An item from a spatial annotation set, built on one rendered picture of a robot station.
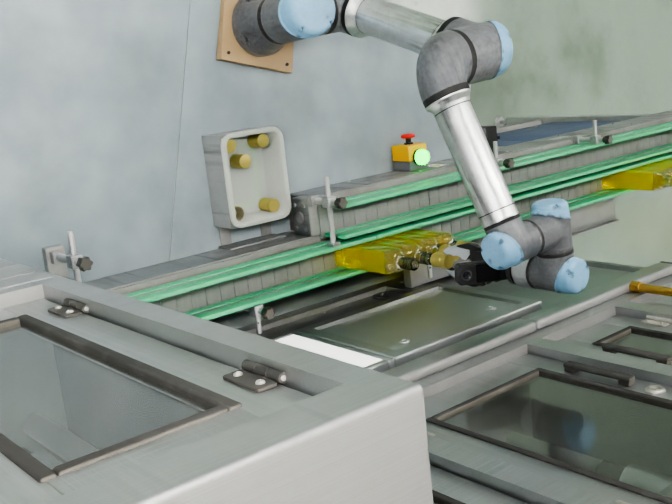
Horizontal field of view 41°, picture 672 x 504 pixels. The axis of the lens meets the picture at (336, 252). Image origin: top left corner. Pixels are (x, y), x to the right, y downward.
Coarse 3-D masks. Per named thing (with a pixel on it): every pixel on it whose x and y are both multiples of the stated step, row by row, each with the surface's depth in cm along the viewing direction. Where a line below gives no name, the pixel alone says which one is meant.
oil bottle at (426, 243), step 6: (396, 234) 230; (402, 234) 230; (408, 234) 229; (402, 240) 224; (408, 240) 223; (414, 240) 221; (420, 240) 220; (426, 240) 220; (432, 240) 220; (426, 246) 219; (432, 246) 219
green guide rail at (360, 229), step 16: (608, 160) 293; (624, 160) 290; (544, 176) 275; (560, 176) 272; (576, 176) 273; (512, 192) 255; (432, 208) 243; (448, 208) 240; (368, 224) 230; (384, 224) 226; (400, 224) 229
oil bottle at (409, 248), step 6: (378, 240) 226; (384, 240) 225; (390, 240) 225; (396, 240) 224; (390, 246) 219; (396, 246) 218; (402, 246) 217; (408, 246) 216; (414, 246) 217; (420, 246) 218; (408, 252) 215; (414, 252) 216; (420, 264) 218
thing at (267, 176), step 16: (272, 128) 217; (224, 144) 209; (240, 144) 220; (272, 144) 221; (224, 160) 209; (256, 160) 223; (272, 160) 222; (240, 176) 221; (256, 176) 224; (272, 176) 223; (240, 192) 221; (256, 192) 224; (272, 192) 225; (288, 192) 221; (256, 208) 224; (288, 208) 222; (240, 224) 214; (256, 224) 216
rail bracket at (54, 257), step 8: (72, 232) 175; (72, 240) 175; (48, 248) 183; (56, 248) 184; (72, 248) 175; (48, 256) 183; (56, 256) 182; (64, 256) 179; (72, 256) 175; (80, 256) 176; (48, 264) 183; (56, 264) 184; (64, 264) 185; (72, 264) 175; (80, 264) 172; (88, 264) 173; (48, 272) 183; (56, 272) 184; (64, 272) 185; (80, 280) 177
